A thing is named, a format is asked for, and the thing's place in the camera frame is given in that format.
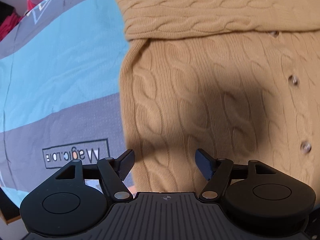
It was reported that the mustard cable-knit sweater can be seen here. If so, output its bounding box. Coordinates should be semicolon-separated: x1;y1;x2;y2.
116;0;319;192

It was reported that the red clothes pile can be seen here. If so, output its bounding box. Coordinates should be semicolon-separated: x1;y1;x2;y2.
0;12;23;41

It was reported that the grey and teal bedspread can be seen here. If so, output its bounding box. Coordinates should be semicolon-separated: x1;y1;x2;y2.
1;0;129;205

